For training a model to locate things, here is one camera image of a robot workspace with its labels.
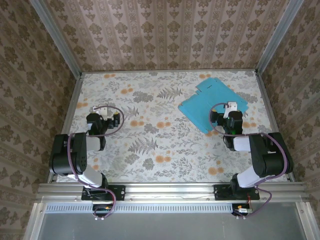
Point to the blue and white paper box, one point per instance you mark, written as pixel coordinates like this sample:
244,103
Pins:
200,105

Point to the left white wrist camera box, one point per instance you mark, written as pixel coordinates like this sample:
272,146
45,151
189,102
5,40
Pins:
102,111

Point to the grey metal sheet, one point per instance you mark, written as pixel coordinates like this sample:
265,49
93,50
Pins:
162,227

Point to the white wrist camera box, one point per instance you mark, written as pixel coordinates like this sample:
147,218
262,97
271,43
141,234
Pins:
231,105
102,111

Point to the long aluminium mounting rail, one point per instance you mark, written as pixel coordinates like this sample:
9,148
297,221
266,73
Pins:
162,191

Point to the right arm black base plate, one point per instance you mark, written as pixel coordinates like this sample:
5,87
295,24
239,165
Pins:
220,193

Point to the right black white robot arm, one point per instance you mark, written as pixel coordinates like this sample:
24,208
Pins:
265,155

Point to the aluminium table side rail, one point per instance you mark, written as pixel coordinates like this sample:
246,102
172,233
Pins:
271,117
68,112

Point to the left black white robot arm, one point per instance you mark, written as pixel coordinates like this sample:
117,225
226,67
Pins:
75,155

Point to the floral table cover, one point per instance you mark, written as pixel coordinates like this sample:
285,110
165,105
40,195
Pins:
200,172

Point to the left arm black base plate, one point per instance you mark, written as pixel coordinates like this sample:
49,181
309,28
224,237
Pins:
120,192

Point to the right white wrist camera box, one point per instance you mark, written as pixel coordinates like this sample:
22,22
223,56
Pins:
231,105

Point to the aluminium corner post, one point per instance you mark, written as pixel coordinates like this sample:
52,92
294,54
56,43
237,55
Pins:
57,40
277,35

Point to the aluminium table end rail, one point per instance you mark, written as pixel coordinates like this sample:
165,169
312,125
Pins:
162,70

